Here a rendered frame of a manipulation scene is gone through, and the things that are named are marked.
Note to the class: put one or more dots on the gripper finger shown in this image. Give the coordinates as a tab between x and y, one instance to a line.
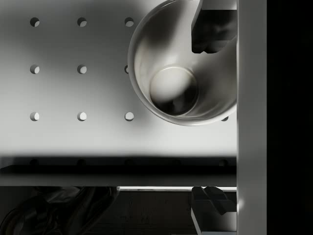
212	218
215	29

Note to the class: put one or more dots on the black mug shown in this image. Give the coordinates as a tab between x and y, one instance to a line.
171	93

